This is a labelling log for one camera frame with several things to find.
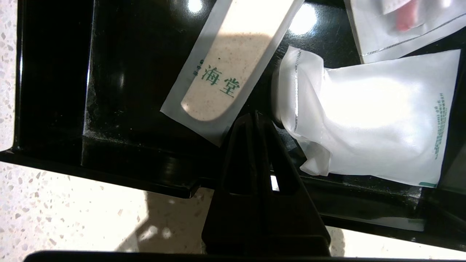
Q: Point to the wrapped beige comb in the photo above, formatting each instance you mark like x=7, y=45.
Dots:
x=225, y=72

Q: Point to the small white sachets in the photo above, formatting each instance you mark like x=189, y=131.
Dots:
x=371, y=116

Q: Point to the black tray with sachets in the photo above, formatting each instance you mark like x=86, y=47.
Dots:
x=127, y=91

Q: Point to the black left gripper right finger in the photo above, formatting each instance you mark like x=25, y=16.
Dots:
x=291, y=225

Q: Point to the white packet with pink item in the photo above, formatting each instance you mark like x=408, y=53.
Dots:
x=400, y=25

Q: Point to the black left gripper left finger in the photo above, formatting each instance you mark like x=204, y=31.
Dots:
x=229, y=225

